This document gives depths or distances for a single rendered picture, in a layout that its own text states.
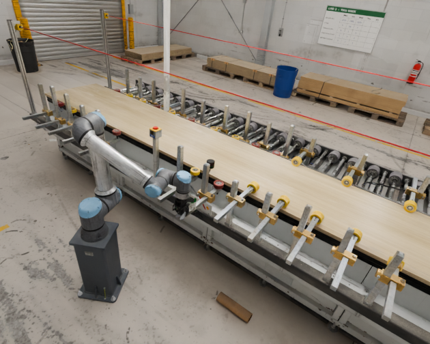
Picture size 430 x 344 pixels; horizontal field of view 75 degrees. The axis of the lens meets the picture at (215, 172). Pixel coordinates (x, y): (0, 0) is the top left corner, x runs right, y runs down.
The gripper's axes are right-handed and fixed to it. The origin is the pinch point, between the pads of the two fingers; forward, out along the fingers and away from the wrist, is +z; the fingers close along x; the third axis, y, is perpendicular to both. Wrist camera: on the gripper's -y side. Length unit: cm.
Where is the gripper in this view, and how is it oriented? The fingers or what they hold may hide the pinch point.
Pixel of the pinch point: (182, 218)
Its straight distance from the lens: 196.8
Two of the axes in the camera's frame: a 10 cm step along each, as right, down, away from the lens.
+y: -5.8, 3.6, -7.3
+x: 8.0, 3.9, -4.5
